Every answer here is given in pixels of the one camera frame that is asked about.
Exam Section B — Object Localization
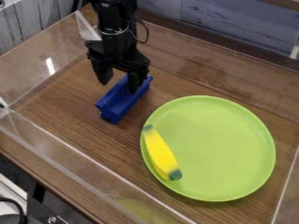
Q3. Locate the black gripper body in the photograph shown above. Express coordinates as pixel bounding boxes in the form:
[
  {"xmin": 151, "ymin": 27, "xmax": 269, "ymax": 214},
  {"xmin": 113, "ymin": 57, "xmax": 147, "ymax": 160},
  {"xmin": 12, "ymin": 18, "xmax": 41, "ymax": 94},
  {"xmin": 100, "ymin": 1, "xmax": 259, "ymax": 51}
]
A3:
[{"xmin": 85, "ymin": 30, "xmax": 149, "ymax": 77}]

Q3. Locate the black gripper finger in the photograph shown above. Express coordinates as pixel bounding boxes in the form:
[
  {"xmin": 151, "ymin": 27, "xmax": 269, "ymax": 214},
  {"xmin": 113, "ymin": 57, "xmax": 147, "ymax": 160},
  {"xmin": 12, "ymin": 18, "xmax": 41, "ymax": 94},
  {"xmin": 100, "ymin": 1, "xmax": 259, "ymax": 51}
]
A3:
[
  {"xmin": 91, "ymin": 59, "xmax": 113, "ymax": 85},
  {"xmin": 128, "ymin": 71, "xmax": 144, "ymax": 94}
]

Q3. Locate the blue cross-shaped block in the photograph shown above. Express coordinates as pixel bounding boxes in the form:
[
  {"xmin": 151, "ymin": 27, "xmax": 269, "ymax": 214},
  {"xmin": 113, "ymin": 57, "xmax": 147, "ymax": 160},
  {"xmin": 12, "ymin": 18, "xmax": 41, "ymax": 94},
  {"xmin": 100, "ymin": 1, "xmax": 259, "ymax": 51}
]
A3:
[{"xmin": 95, "ymin": 75, "xmax": 153, "ymax": 123}]

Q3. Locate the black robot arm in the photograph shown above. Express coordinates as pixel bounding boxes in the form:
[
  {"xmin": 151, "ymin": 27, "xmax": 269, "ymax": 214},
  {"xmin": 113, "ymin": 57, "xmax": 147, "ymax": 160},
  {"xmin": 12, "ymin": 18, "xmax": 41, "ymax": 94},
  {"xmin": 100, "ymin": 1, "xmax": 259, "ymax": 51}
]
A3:
[{"xmin": 85, "ymin": 0, "xmax": 151, "ymax": 94}]

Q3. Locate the green round plate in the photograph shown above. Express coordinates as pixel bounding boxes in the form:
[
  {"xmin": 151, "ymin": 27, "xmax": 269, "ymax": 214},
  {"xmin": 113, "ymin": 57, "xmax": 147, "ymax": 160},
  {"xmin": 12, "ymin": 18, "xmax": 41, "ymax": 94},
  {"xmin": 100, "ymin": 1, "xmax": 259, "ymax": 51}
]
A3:
[{"xmin": 140, "ymin": 95, "xmax": 276, "ymax": 202}]

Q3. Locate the grey cabinet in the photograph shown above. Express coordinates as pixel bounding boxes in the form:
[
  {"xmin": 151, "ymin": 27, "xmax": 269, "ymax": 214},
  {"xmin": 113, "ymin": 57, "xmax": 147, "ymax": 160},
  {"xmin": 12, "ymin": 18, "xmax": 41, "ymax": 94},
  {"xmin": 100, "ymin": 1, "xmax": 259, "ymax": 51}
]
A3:
[{"xmin": 0, "ymin": 0, "xmax": 75, "ymax": 55}]

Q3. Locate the yellow toy banana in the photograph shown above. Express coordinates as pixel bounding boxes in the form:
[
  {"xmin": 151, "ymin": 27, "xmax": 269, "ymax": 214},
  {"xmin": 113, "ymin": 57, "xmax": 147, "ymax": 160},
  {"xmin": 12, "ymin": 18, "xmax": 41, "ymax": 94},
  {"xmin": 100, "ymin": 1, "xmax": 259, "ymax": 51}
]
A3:
[{"xmin": 143, "ymin": 124, "xmax": 183, "ymax": 181}]

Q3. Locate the blue grey sofa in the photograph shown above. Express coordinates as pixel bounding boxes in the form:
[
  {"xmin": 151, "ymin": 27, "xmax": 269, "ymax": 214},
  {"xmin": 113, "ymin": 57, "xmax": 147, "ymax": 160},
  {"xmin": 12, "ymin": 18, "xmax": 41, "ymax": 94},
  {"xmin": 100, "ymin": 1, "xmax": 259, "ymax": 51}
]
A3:
[{"xmin": 137, "ymin": 0, "xmax": 299, "ymax": 54}]

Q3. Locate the clear acrylic corner bracket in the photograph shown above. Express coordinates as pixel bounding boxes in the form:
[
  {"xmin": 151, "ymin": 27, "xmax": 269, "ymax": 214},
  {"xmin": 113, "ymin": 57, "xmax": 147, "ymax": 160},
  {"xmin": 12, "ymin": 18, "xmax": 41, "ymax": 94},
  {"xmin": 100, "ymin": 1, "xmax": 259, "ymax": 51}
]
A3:
[{"xmin": 75, "ymin": 10, "xmax": 101, "ymax": 40}]

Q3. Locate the clear acrylic enclosure wall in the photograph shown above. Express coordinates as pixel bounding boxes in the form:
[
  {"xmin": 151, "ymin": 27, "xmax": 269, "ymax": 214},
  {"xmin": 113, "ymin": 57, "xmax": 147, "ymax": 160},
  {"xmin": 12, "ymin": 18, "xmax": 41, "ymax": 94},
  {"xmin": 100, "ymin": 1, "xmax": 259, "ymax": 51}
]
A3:
[{"xmin": 0, "ymin": 13, "xmax": 299, "ymax": 224}]

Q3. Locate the black cable loop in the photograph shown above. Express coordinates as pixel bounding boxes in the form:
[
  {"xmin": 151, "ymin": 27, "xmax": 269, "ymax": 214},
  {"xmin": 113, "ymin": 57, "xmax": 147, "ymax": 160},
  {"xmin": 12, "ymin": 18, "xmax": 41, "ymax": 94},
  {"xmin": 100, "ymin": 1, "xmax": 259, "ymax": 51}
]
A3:
[{"xmin": 0, "ymin": 196, "xmax": 28, "ymax": 224}]

